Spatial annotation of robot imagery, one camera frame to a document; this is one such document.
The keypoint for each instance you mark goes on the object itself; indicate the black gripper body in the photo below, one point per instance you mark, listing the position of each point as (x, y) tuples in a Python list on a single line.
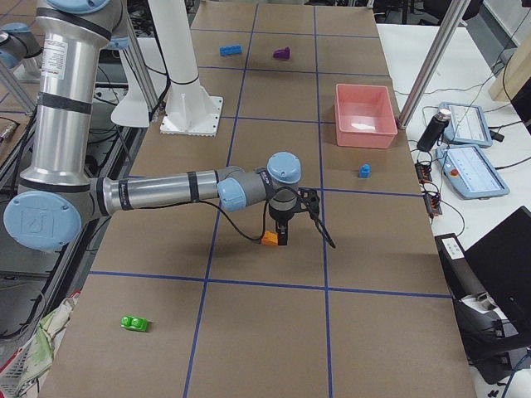
[(280, 215)]

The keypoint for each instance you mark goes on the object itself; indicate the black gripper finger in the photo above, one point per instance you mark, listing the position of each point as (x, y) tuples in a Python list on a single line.
[(282, 232)]

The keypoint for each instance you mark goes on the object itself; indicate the orange toy block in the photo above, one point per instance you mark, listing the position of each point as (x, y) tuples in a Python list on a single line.
[(270, 238)]

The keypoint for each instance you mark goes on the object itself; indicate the small blue toy block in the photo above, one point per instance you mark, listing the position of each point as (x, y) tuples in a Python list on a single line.
[(364, 171)]

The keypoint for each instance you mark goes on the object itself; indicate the purple toy block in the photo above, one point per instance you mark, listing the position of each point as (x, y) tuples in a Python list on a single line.
[(282, 54)]

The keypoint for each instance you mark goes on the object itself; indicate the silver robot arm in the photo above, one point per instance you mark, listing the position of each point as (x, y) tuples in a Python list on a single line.
[(56, 199), (19, 45)]

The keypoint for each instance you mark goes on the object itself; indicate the pink plastic box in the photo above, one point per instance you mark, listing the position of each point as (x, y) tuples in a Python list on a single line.
[(363, 116)]

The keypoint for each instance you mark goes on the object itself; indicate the black box with label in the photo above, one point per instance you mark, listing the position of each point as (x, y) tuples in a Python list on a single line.
[(461, 279)]

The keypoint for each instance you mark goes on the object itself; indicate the orange usb hub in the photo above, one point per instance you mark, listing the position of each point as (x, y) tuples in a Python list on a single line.
[(423, 171), (433, 204)]

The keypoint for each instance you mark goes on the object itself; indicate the long blue toy block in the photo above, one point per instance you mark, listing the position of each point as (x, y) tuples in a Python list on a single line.
[(230, 50)]

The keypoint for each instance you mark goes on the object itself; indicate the black water bottle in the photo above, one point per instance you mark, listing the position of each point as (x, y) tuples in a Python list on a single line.
[(434, 130)]

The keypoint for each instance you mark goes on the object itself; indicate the green toy block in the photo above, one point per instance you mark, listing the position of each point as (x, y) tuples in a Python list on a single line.
[(132, 323)]

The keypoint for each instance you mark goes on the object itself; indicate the near teach pendant tablet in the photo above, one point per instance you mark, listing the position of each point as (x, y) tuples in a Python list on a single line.
[(470, 172)]

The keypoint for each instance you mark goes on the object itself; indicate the teach pendant tablet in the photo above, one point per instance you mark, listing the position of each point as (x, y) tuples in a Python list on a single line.
[(470, 172), (468, 125)]

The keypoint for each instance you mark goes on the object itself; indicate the far teach pendant tablet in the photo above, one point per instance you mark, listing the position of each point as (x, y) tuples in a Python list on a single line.
[(468, 125)]

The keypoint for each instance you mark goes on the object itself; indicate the black laptop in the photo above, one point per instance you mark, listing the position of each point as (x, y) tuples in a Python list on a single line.
[(501, 262)]

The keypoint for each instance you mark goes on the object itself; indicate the cloth bag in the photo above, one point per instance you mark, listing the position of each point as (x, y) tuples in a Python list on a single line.
[(24, 373)]

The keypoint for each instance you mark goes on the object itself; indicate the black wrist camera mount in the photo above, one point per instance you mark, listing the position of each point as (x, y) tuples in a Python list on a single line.
[(309, 202)]

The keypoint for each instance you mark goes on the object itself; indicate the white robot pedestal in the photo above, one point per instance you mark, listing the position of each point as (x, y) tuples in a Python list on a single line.
[(189, 109)]

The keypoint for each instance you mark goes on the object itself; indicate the aluminium frame post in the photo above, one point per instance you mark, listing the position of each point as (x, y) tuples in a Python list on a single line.
[(455, 14)]

